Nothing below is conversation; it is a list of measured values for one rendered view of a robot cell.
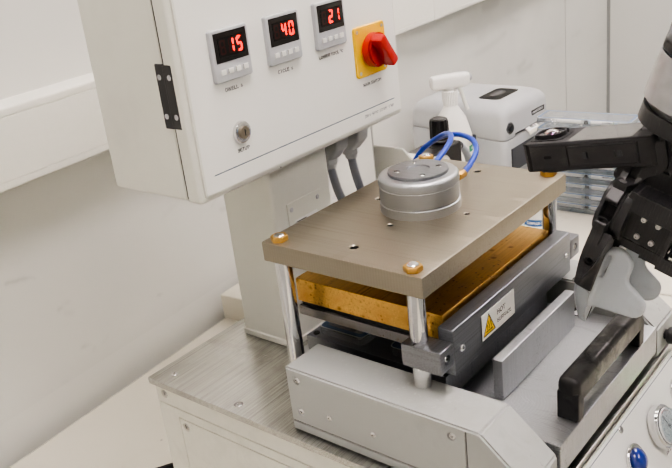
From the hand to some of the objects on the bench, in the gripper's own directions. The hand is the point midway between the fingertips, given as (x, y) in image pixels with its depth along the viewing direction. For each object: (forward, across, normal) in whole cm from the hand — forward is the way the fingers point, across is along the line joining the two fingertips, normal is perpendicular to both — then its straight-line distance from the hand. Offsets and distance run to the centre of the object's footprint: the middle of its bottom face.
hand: (580, 302), depth 75 cm
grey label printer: (+45, +93, +51) cm, 115 cm away
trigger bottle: (+44, +77, +49) cm, 101 cm away
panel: (+22, 0, -21) cm, 31 cm away
